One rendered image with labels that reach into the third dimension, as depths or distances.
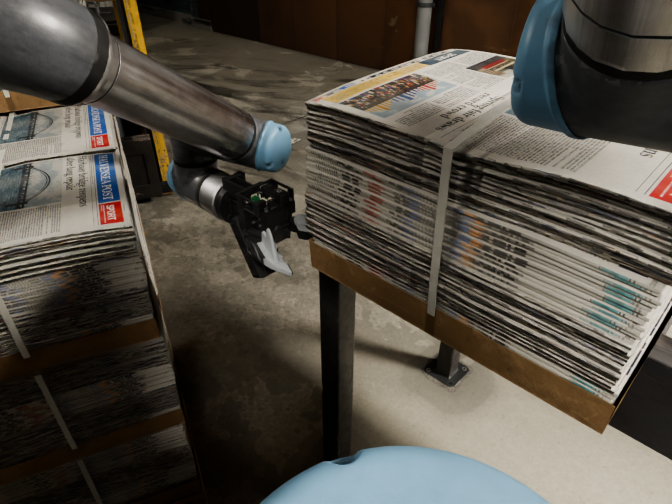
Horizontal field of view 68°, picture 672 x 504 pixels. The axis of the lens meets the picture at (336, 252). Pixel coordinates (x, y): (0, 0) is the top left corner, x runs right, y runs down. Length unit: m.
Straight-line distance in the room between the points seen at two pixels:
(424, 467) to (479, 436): 1.33
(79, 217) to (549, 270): 0.62
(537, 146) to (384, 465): 0.34
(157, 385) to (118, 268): 0.26
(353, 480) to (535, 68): 0.22
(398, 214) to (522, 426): 1.12
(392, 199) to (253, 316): 1.34
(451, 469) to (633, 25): 0.17
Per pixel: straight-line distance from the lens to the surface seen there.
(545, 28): 0.29
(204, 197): 0.85
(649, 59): 0.25
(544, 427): 1.58
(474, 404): 1.57
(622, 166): 0.44
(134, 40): 2.40
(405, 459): 0.17
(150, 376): 0.95
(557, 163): 0.43
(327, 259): 0.62
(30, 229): 0.80
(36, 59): 0.52
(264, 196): 0.78
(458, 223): 0.47
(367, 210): 0.53
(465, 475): 0.17
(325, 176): 0.56
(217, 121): 0.67
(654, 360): 0.63
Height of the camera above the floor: 1.19
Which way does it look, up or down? 34 degrees down
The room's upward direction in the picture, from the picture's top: straight up
